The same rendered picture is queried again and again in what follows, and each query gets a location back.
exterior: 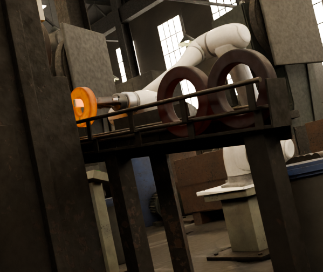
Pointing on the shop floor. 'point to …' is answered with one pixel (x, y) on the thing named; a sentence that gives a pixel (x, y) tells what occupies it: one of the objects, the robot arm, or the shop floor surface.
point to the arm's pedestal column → (243, 231)
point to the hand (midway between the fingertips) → (82, 102)
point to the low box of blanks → (203, 183)
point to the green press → (284, 54)
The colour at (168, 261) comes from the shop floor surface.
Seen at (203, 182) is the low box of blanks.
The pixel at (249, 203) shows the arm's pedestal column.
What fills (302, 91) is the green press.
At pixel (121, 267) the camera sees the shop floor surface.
